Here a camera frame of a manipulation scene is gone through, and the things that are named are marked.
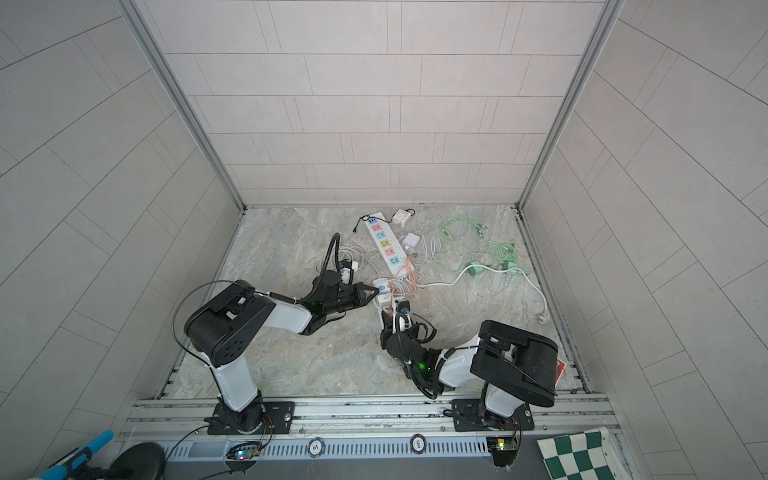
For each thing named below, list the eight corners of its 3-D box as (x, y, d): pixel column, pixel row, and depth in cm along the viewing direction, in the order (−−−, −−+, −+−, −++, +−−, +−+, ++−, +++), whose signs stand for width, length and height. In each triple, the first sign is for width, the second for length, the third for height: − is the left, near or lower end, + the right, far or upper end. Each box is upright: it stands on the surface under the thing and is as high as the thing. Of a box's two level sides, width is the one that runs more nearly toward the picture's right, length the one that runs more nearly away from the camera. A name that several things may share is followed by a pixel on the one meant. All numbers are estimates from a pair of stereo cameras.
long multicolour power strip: (395, 278, 97) (395, 274, 95) (365, 220, 113) (364, 216, 111) (414, 270, 99) (414, 266, 97) (381, 215, 115) (381, 210, 113)
